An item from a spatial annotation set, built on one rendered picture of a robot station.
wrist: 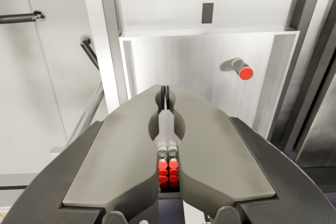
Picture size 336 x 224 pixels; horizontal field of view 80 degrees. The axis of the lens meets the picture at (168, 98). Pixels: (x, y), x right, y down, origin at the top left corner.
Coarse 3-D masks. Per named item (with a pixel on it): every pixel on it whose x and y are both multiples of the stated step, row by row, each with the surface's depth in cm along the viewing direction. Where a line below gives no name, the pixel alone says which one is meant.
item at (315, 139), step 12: (324, 84) 35; (324, 96) 35; (312, 108) 38; (324, 108) 41; (312, 120) 38; (324, 120) 42; (300, 132) 42; (312, 132) 44; (324, 132) 44; (300, 144) 42; (312, 144) 46; (324, 144) 46; (288, 156) 46; (300, 156) 48; (312, 156) 48; (324, 156) 48
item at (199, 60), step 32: (128, 32) 31; (160, 32) 30; (192, 32) 30; (224, 32) 29; (256, 32) 29; (288, 32) 29; (128, 64) 33; (160, 64) 35; (192, 64) 35; (224, 64) 35; (256, 64) 35; (288, 64) 32; (128, 96) 34; (224, 96) 38; (256, 96) 39; (160, 128) 42; (256, 128) 43
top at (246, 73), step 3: (243, 69) 31; (246, 69) 31; (249, 69) 31; (240, 72) 31; (243, 72) 31; (246, 72) 31; (249, 72) 31; (252, 72) 31; (240, 75) 31; (243, 75) 31; (246, 75) 31; (249, 75) 31; (252, 75) 31; (243, 78) 31; (246, 78) 31; (249, 78) 31
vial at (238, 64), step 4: (232, 60) 34; (236, 60) 33; (240, 60) 33; (232, 64) 34; (236, 64) 33; (240, 64) 32; (244, 64) 32; (236, 68) 32; (240, 68) 32; (236, 72) 32
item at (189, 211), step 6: (186, 204) 34; (186, 210) 33; (192, 210) 33; (198, 210) 33; (186, 216) 33; (192, 216) 33; (198, 216) 33; (186, 222) 32; (192, 222) 32; (198, 222) 32; (204, 222) 32
